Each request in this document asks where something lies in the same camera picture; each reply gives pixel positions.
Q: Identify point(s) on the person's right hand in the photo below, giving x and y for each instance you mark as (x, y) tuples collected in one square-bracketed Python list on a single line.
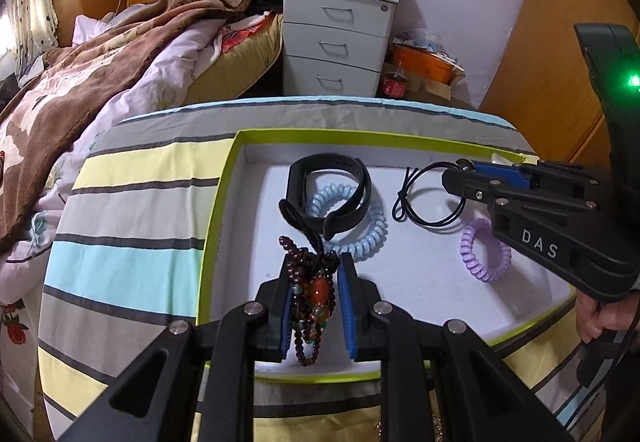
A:
[(607, 317)]

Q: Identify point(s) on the green cardboard box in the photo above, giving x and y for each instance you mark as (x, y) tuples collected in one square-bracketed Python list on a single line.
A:
[(425, 287)]

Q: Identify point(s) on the red label bottle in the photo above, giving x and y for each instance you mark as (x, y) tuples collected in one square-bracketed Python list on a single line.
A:
[(395, 83)]

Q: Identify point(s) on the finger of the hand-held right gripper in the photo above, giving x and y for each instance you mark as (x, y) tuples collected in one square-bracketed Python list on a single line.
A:
[(470, 189), (500, 174)]

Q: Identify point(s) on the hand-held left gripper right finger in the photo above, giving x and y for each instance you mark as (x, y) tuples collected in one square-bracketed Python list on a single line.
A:
[(350, 312)]

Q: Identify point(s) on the white nightstand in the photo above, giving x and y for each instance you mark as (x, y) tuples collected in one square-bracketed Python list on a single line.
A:
[(335, 37)]

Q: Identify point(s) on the brown printed blanket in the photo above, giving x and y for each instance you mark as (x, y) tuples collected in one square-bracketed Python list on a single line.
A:
[(100, 72)]

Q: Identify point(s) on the patterned curtain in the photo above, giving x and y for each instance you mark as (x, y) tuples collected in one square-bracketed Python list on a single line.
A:
[(32, 17)]

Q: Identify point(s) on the black wristband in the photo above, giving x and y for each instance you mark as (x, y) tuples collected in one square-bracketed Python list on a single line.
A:
[(362, 194)]

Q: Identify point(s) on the brown blanket bed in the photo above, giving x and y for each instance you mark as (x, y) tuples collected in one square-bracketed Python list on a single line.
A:
[(20, 312)]

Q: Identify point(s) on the orange box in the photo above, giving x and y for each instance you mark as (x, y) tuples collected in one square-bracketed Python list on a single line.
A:
[(425, 64)]

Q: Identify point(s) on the yellow pillow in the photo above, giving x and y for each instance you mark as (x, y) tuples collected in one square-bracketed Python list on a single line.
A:
[(235, 72)]

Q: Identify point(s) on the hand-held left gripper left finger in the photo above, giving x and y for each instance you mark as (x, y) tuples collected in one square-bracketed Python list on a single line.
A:
[(286, 317)]

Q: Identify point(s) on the clear plastic bag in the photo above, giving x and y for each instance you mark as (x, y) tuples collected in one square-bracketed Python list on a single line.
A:
[(425, 41)]

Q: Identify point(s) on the large wooden wardrobe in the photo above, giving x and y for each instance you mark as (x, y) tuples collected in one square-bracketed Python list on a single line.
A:
[(550, 22)]

